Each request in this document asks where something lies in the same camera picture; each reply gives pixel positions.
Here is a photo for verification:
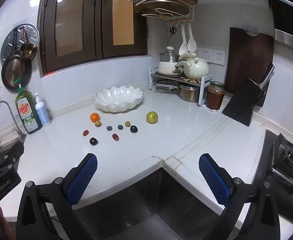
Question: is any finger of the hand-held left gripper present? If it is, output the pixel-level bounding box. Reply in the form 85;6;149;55
0;141;24;174

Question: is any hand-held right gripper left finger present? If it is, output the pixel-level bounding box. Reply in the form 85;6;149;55
16;153;98;240

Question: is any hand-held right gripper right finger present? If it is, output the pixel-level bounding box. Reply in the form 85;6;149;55
199;153;282;240

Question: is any green apple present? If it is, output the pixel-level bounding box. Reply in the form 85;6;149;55
146;111;158;124

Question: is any white scalloped bowl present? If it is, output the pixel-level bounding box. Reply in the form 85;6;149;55
92;86;144;113

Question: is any metal faucet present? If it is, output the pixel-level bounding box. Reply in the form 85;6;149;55
0;101;27;150

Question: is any green dish soap bottle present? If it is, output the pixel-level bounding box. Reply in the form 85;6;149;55
15;87;43;135

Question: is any white pump bottle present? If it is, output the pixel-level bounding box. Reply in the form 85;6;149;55
35;92;51;127

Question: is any gas stove burner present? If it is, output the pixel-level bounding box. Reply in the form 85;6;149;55
262;129;293;195

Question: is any brown perforated pan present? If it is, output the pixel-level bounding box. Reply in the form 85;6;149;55
1;56;26;89

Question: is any glass jar of red sauce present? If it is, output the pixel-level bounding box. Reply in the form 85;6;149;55
206;81;225;110

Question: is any black knife block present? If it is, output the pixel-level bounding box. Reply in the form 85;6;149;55
222;76;267;127

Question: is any stainless steel pot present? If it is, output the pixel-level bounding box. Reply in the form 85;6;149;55
178;84;200;103

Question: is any white and grey shelf rack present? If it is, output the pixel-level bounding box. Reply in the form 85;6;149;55
150;66;213;105

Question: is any metal pan lid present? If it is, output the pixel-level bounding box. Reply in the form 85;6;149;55
155;80;179;92

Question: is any copper ladle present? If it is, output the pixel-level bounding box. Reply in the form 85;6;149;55
20;29;37;60

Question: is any round metal steamer plate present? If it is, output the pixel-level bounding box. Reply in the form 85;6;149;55
0;23;40;65

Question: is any white pot with glass lid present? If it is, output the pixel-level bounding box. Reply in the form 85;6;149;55
158;46;181;75

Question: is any dark brown cutting board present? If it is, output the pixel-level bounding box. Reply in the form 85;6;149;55
224;27;274;107

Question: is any white spoon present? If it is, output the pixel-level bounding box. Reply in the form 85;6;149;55
179;24;189;55

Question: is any brown framed window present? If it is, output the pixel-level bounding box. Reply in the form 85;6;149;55
38;0;148;75

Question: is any white wall socket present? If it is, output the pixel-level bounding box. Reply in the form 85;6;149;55
196;47;213;64
213;49;225;65

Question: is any white wall hook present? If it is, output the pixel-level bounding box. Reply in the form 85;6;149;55
244;25;259;36

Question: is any white wire hanging rack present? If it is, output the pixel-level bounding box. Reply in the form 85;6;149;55
133;0;198;23

